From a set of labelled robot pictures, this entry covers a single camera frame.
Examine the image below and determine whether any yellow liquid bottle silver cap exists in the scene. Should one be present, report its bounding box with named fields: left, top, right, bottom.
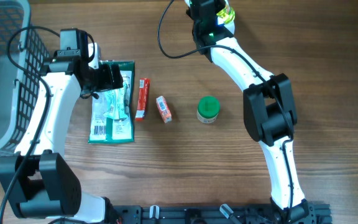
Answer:
left=216, top=3, right=236, bottom=25

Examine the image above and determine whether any light green wipes pack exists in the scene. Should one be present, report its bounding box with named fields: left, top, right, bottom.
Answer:
left=103, top=86, right=129, bottom=121

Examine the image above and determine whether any red stick sachet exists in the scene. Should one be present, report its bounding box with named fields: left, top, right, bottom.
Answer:
left=135, top=78, right=150, bottom=121

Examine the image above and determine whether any green glove package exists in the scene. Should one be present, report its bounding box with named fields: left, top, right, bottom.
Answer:
left=88, top=60, right=135, bottom=144

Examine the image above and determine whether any red white tissue pack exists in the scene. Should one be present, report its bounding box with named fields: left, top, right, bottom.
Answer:
left=156, top=96, right=172, bottom=123

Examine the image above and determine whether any green lid jar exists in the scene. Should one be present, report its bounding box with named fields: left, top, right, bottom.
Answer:
left=197, top=96, right=220, bottom=124

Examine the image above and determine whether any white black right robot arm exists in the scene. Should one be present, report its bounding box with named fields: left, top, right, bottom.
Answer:
left=186, top=0, right=308, bottom=223

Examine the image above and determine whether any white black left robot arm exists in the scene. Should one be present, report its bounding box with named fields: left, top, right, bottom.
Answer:
left=0, top=28, right=123, bottom=223

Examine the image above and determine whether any white barcode scanner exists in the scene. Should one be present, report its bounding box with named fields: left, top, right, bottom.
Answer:
left=224, top=21, right=236, bottom=34

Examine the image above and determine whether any grey plastic mesh basket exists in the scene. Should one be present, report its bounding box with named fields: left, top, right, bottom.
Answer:
left=0, top=0, right=50, bottom=157

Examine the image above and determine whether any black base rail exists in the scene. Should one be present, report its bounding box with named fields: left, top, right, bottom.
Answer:
left=105, top=203, right=333, bottom=224

